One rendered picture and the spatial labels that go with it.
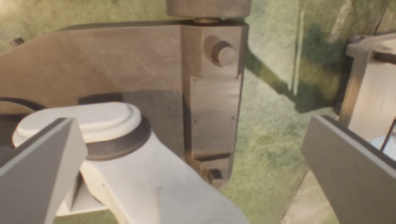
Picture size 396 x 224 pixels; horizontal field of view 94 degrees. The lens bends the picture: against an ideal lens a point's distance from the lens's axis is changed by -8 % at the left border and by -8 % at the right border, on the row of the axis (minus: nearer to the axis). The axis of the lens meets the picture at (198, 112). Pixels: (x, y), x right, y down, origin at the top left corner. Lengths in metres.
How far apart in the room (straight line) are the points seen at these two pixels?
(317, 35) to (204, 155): 0.57
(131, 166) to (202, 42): 0.26
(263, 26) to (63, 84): 0.58
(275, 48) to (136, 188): 0.62
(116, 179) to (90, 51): 0.27
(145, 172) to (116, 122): 0.10
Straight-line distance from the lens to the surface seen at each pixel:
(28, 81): 0.53
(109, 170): 0.33
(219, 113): 0.51
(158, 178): 0.30
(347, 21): 0.92
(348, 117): 0.81
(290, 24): 0.76
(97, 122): 0.35
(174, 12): 0.46
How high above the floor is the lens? 0.61
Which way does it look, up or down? 58 degrees down
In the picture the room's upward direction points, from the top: 155 degrees clockwise
